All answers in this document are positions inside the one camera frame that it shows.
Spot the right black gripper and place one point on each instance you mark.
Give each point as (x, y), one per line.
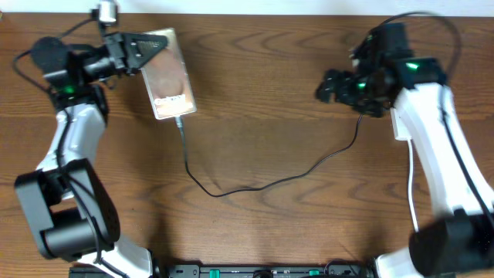
(347, 78)

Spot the Galaxy S25 Ultra smartphone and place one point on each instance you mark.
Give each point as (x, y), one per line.
(167, 80)

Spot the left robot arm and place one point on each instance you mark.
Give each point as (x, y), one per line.
(67, 208)

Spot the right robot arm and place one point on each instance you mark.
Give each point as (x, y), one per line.
(461, 237)

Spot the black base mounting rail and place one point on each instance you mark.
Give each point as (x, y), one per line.
(335, 270)

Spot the white power strip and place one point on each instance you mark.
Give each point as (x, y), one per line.
(400, 131)

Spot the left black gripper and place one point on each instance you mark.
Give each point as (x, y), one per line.
(128, 52)

